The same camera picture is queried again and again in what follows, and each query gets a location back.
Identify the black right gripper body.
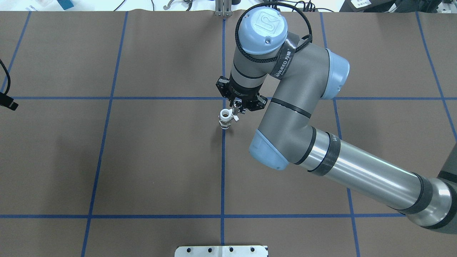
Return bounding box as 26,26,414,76
215,76,268,112

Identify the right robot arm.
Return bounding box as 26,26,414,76
216,3,456,234

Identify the black box with label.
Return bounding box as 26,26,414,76
339,0,395,12

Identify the aluminium frame post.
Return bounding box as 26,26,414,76
214,0,233,18

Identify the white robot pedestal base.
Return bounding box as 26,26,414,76
174,245,269,257

